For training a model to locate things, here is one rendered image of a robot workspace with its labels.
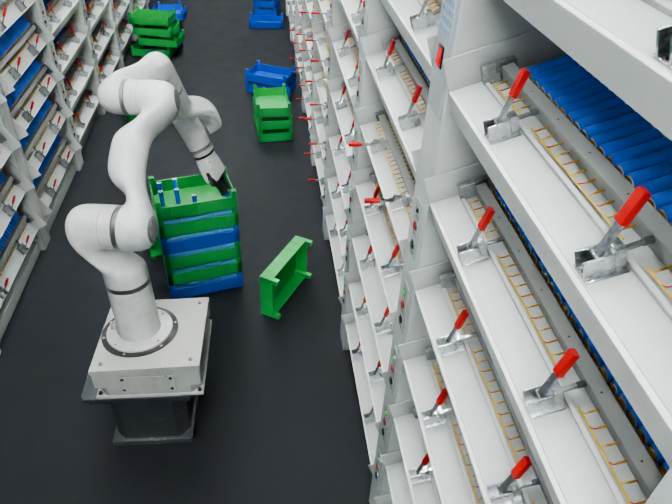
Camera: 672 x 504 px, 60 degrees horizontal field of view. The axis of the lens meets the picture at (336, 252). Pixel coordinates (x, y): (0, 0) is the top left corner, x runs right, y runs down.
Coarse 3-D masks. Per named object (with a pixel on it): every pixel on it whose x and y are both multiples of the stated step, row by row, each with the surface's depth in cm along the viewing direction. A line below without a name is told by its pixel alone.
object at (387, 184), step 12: (360, 108) 163; (372, 108) 163; (384, 108) 164; (360, 120) 165; (372, 120) 166; (372, 132) 161; (372, 156) 152; (384, 156) 150; (384, 168) 146; (408, 168) 143; (384, 180) 142; (396, 180) 141; (384, 192) 139; (396, 192) 137; (396, 216) 130; (408, 216) 129; (396, 228) 127; (408, 228) 126
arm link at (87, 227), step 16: (80, 208) 150; (96, 208) 150; (112, 208) 150; (80, 224) 148; (96, 224) 148; (80, 240) 149; (96, 240) 149; (96, 256) 154; (112, 256) 157; (128, 256) 160; (112, 272) 155; (128, 272) 157; (144, 272) 160; (112, 288) 158; (128, 288) 158
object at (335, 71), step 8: (336, 0) 212; (336, 8) 213; (336, 16) 215; (344, 16) 216; (336, 24) 217; (328, 64) 235; (336, 64) 226; (336, 72) 228; (328, 88) 238; (328, 112) 241; (328, 120) 242; (336, 120) 241; (328, 144) 247; (328, 152) 250; (328, 160) 252; (328, 192) 262; (328, 200) 265
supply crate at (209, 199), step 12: (168, 180) 230; (180, 180) 232; (192, 180) 234; (204, 180) 236; (228, 180) 232; (156, 192) 231; (168, 192) 232; (180, 192) 232; (192, 192) 232; (204, 192) 233; (216, 192) 233; (156, 204) 212; (168, 204) 225; (180, 204) 225; (192, 204) 217; (204, 204) 219; (216, 204) 221; (228, 204) 223; (168, 216) 217; (180, 216) 219
